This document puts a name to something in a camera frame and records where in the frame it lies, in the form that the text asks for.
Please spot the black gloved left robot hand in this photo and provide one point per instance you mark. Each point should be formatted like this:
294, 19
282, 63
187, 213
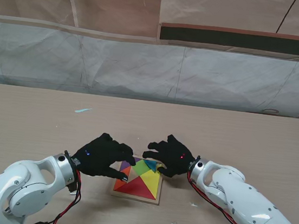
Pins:
100, 156

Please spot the marble print backdrop sheet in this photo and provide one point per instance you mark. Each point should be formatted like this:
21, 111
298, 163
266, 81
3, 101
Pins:
144, 67

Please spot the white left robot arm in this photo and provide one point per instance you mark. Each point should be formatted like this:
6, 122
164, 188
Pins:
11, 190

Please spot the purple tangram triangle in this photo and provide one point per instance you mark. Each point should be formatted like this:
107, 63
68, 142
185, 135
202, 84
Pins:
126, 166

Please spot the light blue tape scrap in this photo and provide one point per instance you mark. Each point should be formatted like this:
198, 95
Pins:
82, 110

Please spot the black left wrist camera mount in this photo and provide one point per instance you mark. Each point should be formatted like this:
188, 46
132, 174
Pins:
72, 188

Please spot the yellow large tangram triangle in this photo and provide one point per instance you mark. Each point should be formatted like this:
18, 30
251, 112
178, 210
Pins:
151, 183

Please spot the red large tangram triangle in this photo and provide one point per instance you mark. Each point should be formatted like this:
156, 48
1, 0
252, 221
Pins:
134, 188

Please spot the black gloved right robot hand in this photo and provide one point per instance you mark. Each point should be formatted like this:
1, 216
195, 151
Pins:
174, 156

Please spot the orange tangram parallelogram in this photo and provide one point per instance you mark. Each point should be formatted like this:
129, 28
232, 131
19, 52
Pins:
122, 179

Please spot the green tangram square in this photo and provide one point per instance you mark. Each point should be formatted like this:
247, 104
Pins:
142, 167

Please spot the natural wood tangram triangle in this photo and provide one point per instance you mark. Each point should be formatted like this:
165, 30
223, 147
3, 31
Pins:
132, 174

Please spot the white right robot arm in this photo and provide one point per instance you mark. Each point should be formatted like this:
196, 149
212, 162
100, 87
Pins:
247, 206

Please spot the black strip with red edge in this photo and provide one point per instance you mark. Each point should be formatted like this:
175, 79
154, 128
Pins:
242, 41

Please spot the white torn paper scrap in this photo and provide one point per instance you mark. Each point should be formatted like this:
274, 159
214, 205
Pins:
194, 204

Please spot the blue small tangram triangle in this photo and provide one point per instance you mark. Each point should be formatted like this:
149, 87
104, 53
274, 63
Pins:
151, 164

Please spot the beige paper backdrop sheet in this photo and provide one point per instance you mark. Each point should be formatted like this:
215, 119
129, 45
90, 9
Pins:
111, 3

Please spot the square wooden tangram tray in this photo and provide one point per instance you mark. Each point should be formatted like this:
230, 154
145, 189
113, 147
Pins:
134, 199

